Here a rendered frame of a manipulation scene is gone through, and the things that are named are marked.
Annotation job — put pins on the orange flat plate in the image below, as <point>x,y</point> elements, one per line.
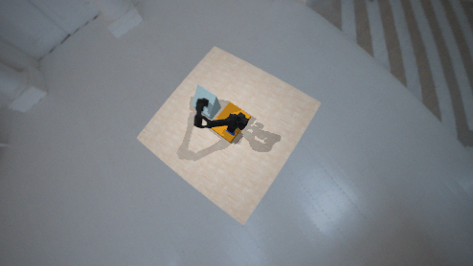
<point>222,130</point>

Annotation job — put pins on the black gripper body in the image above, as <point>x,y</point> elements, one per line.
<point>232,129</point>

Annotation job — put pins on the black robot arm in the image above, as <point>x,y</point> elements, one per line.
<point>232,121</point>

